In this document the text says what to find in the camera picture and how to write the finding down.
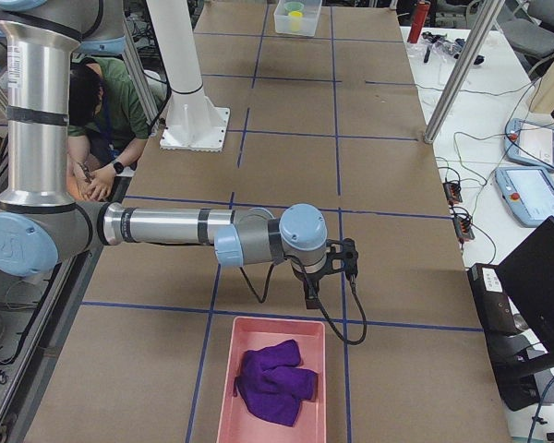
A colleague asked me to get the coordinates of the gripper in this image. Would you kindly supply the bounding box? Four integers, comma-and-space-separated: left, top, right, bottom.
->
292, 264, 327, 309

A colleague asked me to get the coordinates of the purple cloth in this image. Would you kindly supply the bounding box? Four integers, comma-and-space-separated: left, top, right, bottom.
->
235, 340, 318, 427

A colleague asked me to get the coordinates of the yellow plastic cup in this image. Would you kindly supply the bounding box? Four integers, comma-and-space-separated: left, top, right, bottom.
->
288, 12, 304, 33

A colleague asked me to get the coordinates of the green bowl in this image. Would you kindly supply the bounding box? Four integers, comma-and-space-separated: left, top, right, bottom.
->
283, 1, 305, 14

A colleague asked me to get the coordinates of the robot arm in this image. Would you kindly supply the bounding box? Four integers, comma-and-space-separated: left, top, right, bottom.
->
0, 1, 331, 308

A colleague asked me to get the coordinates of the black box device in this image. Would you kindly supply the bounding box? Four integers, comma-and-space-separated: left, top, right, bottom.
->
467, 263, 523, 337

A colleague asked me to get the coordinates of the pink plastic tray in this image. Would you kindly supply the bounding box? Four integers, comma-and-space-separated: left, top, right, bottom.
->
217, 317, 327, 442

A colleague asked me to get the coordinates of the black monitor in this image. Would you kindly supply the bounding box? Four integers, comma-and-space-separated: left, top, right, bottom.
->
496, 216, 554, 351

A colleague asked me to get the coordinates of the near teach pendant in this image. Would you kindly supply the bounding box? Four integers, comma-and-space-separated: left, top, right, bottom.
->
495, 166, 554, 227

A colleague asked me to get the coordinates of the teach pendant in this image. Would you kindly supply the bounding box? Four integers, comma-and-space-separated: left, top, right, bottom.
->
495, 166, 554, 227
504, 118, 554, 173

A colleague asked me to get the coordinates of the far teach pendant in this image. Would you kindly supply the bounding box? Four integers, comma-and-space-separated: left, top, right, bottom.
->
504, 118, 554, 173

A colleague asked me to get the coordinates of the person in green shirt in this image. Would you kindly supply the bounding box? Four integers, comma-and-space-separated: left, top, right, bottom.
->
66, 57, 151, 201

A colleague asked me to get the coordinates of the clear plastic bin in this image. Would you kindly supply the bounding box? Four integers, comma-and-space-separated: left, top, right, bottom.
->
273, 0, 322, 37

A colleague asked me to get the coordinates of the red cylinder bottle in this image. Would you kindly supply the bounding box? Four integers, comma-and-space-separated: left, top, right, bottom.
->
407, 0, 430, 44

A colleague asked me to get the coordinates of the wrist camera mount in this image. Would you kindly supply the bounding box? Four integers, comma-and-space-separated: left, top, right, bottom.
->
322, 238, 359, 282

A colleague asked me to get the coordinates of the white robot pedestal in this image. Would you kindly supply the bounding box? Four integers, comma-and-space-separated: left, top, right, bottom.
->
147, 0, 230, 152

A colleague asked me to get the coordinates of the aluminium frame post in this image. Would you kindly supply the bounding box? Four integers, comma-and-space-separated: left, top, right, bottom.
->
423, 0, 504, 144

